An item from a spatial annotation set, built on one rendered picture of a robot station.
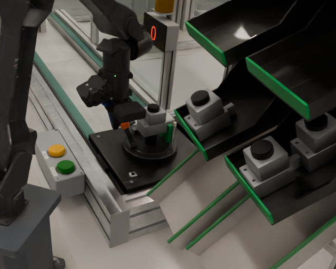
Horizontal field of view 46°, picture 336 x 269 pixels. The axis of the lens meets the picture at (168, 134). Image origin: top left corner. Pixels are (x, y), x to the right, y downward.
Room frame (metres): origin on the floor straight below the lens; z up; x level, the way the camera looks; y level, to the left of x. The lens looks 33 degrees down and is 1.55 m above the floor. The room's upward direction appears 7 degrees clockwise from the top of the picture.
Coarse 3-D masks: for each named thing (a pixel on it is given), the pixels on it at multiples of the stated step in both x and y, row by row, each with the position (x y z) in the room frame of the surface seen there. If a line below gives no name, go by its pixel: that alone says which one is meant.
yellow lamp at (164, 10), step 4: (156, 0) 1.04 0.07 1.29; (160, 0) 1.03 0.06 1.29; (164, 0) 1.03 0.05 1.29; (168, 0) 1.03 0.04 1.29; (172, 0) 1.04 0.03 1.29; (156, 4) 1.03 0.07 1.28; (160, 4) 1.03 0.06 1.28; (164, 4) 1.03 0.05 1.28; (168, 4) 1.03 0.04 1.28; (172, 4) 1.04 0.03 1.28; (156, 8) 1.03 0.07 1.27; (160, 8) 1.03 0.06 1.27; (164, 8) 1.03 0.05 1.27; (168, 8) 1.03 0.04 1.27; (172, 8) 1.04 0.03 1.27; (160, 12) 1.03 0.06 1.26; (164, 12) 1.03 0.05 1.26; (168, 12) 1.03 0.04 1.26
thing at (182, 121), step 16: (240, 64) 0.66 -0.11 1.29; (224, 80) 0.65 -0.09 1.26; (240, 80) 0.66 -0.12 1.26; (256, 80) 0.68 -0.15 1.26; (224, 96) 0.65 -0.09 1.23; (240, 96) 0.64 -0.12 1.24; (256, 96) 0.63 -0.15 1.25; (272, 96) 0.62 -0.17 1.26; (176, 112) 0.61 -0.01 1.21; (240, 112) 0.60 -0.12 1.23; (256, 112) 0.59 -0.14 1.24; (272, 112) 0.54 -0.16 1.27; (288, 112) 0.56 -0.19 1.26; (224, 128) 0.57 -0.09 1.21; (240, 128) 0.56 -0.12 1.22; (256, 128) 0.53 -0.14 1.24; (208, 144) 0.54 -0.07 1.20; (224, 144) 0.51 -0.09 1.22; (240, 144) 0.53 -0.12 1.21; (208, 160) 0.50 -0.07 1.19
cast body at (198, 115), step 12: (192, 96) 0.57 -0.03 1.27; (204, 96) 0.56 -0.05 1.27; (216, 96) 0.57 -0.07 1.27; (192, 108) 0.55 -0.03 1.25; (204, 108) 0.55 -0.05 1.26; (216, 108) 0.56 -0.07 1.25; (228, 108) 0.59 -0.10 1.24; (192, 120) 0.56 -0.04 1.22; (204, 120) 0.55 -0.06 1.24; (216, 120) 0.56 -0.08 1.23; (228, 120) 0.57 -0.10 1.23; (204, 132) 0.55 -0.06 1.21; (216, 132) 0.56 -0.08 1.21
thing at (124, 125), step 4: (124, 124) 0.77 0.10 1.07; (128, 124) 0.78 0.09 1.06; (132, 124) 0.79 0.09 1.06; (124, 128) 0.77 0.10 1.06; (128, 128) 0.78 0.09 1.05; (124, 132) 0.79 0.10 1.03; (128, 132) 0.78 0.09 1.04; (128, 136) 0.78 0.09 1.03; (128, 140) 0.79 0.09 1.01; (132, 140) 0.79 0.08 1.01; (132, 144) 0.79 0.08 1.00
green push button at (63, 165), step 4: (64, 160) 0.73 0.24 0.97; (68, 160) 0.74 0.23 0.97; (60, 164) 0.72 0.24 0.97; (64, 164) 0.72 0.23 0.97; (68, 164) 0.72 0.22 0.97; (72, 164) 0.72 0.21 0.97; (60, 168) 0.70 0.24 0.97; (64, 168) 0.71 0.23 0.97; (68, 168) 0.71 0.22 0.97; (72, 168) 0.71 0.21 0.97; (64, 172) 0.70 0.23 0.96; (68, 172) 0.70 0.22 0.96
